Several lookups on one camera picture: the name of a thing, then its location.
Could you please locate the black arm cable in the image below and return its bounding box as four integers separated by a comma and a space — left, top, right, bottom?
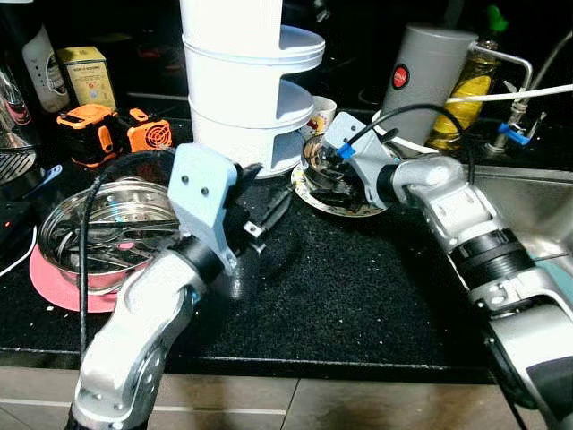
76, 148, 180, 359
345, 103, 475, 185

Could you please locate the steel kettle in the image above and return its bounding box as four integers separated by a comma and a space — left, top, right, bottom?
0, 63, 41, 185

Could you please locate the grey flexible hose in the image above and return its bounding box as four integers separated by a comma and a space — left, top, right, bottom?
535, 31, 573, 90

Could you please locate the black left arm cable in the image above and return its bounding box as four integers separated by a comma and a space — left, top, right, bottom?
76, 148, 180, 359

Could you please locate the orange and black tool battery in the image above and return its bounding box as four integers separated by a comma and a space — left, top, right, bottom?
56, 103, 122, 169

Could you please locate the steel faucet pipe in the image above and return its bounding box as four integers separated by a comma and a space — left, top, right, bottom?
470, 47, 547, 155

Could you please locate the yellow oil bottle green cap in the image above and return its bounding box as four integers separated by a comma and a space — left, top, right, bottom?
427, 4, 508, 153

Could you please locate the orange device with fan grille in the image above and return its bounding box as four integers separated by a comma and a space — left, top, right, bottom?
121, 109, 173, 153

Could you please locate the white printed mug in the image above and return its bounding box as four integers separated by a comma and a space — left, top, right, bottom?
309, 96, 338, 135

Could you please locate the yellow tin box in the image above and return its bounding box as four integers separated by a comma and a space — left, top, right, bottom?
58, 47, 117, 110

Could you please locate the steel sink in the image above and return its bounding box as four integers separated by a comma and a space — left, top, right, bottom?
466, 161, 573, 288

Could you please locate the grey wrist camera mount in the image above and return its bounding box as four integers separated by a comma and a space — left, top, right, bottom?
321, 112, 399, 209
167, 143, 242, 274

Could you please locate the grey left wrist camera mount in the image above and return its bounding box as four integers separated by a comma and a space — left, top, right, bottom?
167, 143, 242, 274

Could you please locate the black power strip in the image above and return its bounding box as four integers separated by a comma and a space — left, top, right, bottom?
0, 202, 37, 252

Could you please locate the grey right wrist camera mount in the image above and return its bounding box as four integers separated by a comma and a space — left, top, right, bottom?
321, 112, 399, 209

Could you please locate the white rimmed dish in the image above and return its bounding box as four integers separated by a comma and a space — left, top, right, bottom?
383, 133, 432, 156

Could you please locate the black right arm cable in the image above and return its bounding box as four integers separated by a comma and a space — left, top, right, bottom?
345, 103, 475, 185

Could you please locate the large steel bowl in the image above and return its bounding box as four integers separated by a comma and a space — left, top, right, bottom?
36, 177, 184, 295

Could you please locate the grey cylinder with red button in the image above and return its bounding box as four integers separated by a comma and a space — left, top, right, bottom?
381, 24, 478, 149

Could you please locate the black bottle with white label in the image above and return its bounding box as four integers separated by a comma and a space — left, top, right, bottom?
4, 0, 73, 113

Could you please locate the teal plate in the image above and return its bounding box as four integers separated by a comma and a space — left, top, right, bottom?
542, 255, 573, 305

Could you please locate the white hose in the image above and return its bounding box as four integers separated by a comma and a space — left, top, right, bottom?
461, 83, 573, 101

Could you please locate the white power cable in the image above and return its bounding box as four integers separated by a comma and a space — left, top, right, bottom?
0, 224, 38, 279

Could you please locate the grey cabinet front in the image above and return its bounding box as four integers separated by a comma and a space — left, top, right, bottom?
0, 363, 573, 430

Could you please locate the white tiered storage rack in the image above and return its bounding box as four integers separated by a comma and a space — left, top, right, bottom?
179, 0, 326, 178

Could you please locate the pink round mat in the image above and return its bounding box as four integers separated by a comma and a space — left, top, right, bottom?
29, 242, 122, 314

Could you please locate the blue handled utensil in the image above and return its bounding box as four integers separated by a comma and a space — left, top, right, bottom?
22, 164, 64, 200

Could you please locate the blue valve clip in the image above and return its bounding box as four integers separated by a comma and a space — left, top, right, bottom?
497, 121, 531, 146

